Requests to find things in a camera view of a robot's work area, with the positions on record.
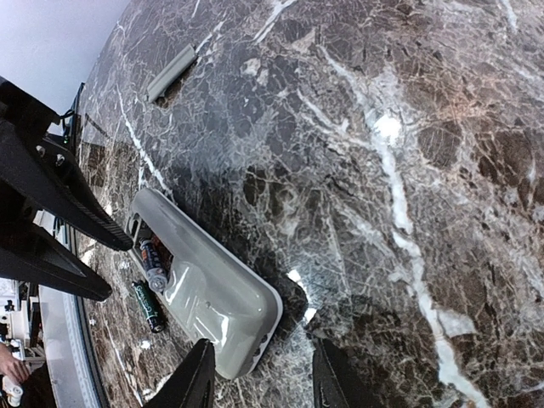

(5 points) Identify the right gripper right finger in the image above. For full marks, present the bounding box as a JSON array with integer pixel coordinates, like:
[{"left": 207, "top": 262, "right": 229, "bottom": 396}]
[{"left": 312, "top": 338, "right": 377, "bottom": 407}]

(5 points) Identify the dark blue orange AAA battery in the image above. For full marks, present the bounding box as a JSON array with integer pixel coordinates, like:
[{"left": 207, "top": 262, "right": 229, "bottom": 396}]
[{"left": 139, "top": 238, "right": 169, "bottom": 293}]

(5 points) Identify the white universal remote control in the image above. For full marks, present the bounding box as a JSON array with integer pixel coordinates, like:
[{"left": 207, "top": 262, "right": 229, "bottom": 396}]
[{"left": 125, "top": 188, "right": 283, "bottom": 380}]

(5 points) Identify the grey battery compartment cover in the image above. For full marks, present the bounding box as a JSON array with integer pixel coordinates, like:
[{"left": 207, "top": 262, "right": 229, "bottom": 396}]
[{"left": 144, "top": 44, "right": 197, "bottom": 103}]

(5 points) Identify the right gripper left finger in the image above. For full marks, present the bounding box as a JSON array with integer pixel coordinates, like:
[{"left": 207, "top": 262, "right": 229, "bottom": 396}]
[{"left": 144, "top": 338, "right": 215, "bottom": 408}]

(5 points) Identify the green AAA battery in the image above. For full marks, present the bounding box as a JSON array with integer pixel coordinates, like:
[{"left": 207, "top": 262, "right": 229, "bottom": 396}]
[{"left": 131, "top": 280, "right": 166, "bottom": 333}]

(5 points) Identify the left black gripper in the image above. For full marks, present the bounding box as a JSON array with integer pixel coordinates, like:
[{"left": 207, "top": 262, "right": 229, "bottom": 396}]
[{"left": 1, "top": 78, "right": 133, "bottom": 301}]

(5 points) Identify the person in black shirt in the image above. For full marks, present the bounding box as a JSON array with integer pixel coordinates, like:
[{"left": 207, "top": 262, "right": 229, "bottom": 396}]
[{"left": 0, "top": 343, "right": 31, "bottom": 384}]

